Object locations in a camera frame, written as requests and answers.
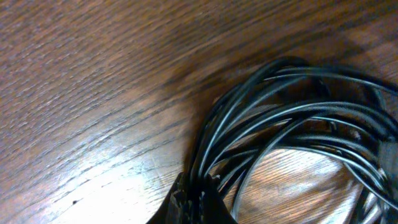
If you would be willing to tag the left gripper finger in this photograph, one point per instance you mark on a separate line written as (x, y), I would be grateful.
(200, 204)

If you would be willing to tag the black usb cable long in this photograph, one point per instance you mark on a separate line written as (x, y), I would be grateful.
(336, 112)

